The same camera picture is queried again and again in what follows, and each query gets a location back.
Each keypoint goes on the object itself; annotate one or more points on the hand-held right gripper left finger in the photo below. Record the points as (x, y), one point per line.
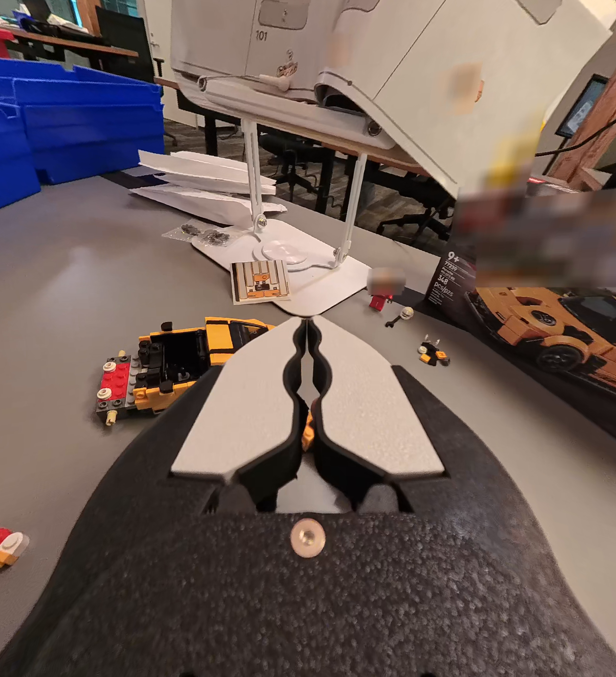
(234, 423)

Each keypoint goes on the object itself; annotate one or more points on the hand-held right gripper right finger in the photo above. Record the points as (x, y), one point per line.
(382, 423)

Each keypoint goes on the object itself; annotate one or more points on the small black orange lego subassembly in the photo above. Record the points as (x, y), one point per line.
(429, 357)

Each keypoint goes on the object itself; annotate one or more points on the black lego wrench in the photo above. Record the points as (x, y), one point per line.
(392, 322)

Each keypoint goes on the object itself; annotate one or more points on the red lego minifigure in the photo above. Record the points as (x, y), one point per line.
(379, 301)

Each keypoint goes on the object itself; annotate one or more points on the yellow lego car model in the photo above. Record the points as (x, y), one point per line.
(117, 378)

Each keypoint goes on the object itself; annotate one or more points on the lego sticker sheet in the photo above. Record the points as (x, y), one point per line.
(260, 280)

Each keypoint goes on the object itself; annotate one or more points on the lego set box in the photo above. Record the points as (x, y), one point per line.
(551, 338)

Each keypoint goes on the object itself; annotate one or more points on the lego instruction booklet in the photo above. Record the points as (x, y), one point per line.
(223, 37)

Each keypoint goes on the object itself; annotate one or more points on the white book stand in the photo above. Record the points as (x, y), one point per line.
(318, 291)

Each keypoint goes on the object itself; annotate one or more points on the clear bag of black parts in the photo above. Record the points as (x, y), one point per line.
(197, 235)

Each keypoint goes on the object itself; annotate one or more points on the black office chair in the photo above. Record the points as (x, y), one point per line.
(292, 158)
(419, 222)
(123, 42)

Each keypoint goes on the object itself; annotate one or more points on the white paper bag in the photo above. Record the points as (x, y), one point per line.
(202, 203)
(207, 169)

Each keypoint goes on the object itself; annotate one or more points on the wooden table with black legs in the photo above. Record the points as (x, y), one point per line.
(413, 165)

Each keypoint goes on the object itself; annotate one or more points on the black office chair back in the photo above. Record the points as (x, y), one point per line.
(123, 42)

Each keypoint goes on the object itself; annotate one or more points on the wooden office desk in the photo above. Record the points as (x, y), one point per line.
(75, 47)

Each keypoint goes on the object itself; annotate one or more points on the small wall screen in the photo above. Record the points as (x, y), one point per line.
(583, 108)

